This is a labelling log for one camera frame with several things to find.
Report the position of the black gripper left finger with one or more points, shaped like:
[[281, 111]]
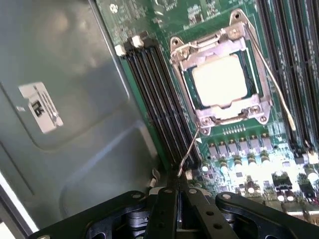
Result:
[[164, 214]]

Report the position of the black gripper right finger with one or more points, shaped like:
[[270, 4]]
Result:
[[199, 211]]

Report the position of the black RAM slot white latch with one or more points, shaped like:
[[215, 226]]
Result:
[[164, 104], [295, 74], [147, 109]]

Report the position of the metal CPU socket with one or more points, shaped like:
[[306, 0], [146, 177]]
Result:
[[264, 119]]

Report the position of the silver CPU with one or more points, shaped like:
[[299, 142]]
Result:
[[220, 79]]

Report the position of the silver socket cover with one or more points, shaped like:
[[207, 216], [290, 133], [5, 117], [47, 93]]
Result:
[[185, 63]]

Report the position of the silver round capacitor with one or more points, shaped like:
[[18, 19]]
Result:
[[265, 158], [238, 166], [205, 167], [251, 160], [223, 167], [313, 175]]

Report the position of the grey square power choke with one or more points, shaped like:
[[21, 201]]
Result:
[[244, 145], [223, 148], [266, 142], [213, 150], [255, 143], [233, 147]]

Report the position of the black transistor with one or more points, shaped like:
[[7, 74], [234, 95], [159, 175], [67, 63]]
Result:
[[307, 190], [282, 183]]

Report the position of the white label sticker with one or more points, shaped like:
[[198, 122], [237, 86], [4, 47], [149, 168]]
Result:
[[41, 107]]

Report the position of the grey metal PC case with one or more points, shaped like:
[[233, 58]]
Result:
[[74, 74]]

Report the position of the green motherboard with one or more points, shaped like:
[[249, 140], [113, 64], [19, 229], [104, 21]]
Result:
[[159, 25]]

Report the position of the black square chip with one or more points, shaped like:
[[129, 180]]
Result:
[[197, 18]]

